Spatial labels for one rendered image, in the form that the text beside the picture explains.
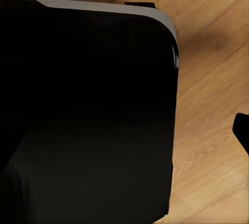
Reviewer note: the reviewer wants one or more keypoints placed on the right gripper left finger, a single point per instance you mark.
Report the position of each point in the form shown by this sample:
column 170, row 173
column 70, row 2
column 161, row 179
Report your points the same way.
column 12, row 131

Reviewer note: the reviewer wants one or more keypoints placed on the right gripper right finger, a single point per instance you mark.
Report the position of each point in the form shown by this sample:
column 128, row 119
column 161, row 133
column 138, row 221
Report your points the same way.
column 241, row 129

